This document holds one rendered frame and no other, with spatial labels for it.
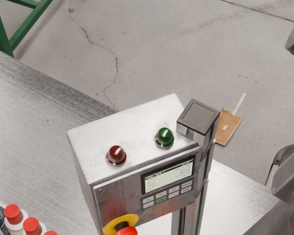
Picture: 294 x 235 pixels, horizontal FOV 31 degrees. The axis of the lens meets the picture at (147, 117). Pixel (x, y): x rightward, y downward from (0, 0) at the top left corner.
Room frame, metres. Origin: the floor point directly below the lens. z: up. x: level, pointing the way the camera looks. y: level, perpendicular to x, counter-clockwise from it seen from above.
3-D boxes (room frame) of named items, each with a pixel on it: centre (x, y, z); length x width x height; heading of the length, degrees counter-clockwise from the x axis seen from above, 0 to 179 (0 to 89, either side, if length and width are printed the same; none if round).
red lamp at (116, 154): (0.35, 0.04, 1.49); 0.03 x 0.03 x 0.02
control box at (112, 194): (0.39, 0.02, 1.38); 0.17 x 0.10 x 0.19; 112
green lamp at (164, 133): (0.38, -0.02, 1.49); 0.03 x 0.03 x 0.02
